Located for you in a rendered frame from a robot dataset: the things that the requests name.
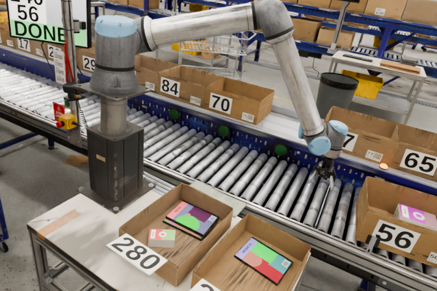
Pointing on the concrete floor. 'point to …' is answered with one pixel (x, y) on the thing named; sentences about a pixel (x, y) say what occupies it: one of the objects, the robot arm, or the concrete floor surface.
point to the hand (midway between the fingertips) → (320, 185)
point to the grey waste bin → (335, 92)
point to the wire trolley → (220, 52)
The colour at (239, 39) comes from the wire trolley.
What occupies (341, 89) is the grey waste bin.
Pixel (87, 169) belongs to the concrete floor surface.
